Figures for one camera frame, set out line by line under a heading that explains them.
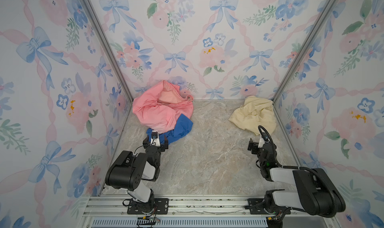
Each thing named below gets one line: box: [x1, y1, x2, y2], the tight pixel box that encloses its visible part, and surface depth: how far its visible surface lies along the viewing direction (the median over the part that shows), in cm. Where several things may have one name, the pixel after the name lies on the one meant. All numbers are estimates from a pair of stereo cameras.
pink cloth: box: [132, 80, 195, 134], surface depth 100 cm
